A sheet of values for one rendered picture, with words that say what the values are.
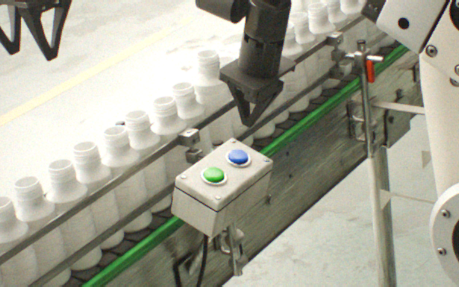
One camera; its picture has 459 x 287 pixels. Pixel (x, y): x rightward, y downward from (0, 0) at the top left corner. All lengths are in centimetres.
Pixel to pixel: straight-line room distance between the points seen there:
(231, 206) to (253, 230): 33
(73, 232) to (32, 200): 9
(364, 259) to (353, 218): 27
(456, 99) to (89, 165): 64
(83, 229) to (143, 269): 14
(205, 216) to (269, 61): 25
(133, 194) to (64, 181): 14
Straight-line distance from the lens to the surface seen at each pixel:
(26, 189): 136
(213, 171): 140
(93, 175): 144
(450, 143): 101
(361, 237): 334
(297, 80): 181
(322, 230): 340
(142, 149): 151
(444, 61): 77
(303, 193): 184
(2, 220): 133
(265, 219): 175
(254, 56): 131
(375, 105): 201
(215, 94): 161
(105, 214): 146
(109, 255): 148
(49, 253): 140
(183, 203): 141
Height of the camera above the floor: 175
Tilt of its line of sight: 25 degrees down
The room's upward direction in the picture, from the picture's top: 9 degrees counter-clockwise
